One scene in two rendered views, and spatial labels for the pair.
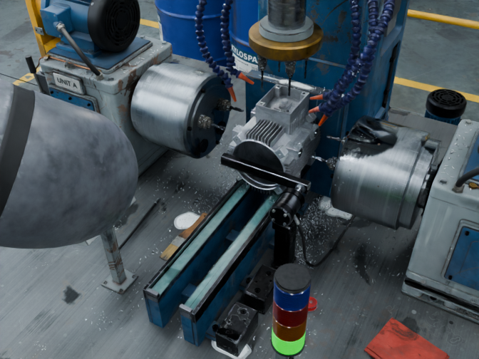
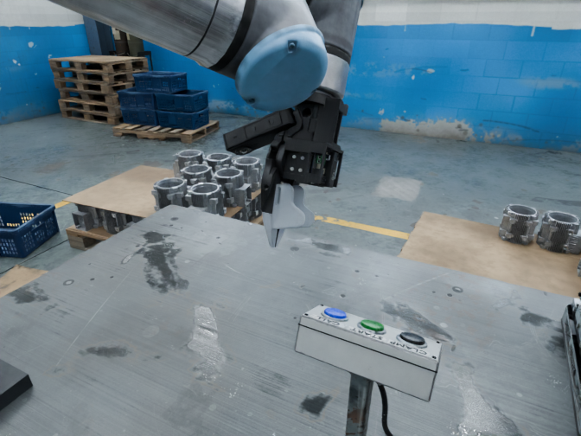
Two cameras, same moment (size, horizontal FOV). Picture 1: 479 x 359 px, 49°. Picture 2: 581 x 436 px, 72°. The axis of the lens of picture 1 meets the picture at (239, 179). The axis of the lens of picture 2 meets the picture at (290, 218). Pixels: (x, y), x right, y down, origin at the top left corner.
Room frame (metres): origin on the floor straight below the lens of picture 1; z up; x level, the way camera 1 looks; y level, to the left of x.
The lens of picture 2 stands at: (0.76, -0.04, 1.42)
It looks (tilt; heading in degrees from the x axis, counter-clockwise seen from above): 27 degrees down; 86
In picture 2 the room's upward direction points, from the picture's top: straight up
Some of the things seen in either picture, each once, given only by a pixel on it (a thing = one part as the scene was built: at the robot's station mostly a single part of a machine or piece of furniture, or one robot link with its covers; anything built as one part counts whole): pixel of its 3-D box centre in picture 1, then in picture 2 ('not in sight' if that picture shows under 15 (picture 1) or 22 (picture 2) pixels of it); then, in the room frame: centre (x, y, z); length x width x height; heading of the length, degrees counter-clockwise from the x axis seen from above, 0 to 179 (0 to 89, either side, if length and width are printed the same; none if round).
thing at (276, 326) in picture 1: (289, 320); not in sight; (0.54, -0.08, 1.10); 0.06 x 0.06 x 0.04
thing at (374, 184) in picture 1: (395, 176); not in sight; (0.99, -0.39, 1.04); 0.41 x 0.25 x 0.25; 59
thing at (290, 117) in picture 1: (282, 110); not in sight; (1.19, -0.12, 1.11); 0.12 x 0.11 x 0.07; 149
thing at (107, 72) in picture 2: not in sight; (104, 87); (-1.79, 6.70, 0.45); 1.26 x 0.86 x 0.89; 151
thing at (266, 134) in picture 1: (274, 145); not in sight; (1.16, -0.10, 1.01); 0.20 x 0.19 x 0.19; 149
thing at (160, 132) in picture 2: not in sight; (163, 103); (-0.62, 5.58, 0.39); 1.20 x 0.80 x 0.79; 159
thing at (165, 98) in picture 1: (169, 105); not in sight; (1.34, 0.20, 1.04); 0.37 x 0.25 x 0.25; 59
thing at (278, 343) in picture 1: (288, 334); not in sight; (0.54, -0.08, 1.05); 0.06 x 0.06 x 0.04
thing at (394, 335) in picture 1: (406, 352); not in sight; (0.64, -0.37, 0.80); 0.15 x 0.12 x 0.01; 45
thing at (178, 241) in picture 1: (187, 236); not in sight; (1.02, 0.15, 0.80); 0.21 x 0.05 x 0.01; 149
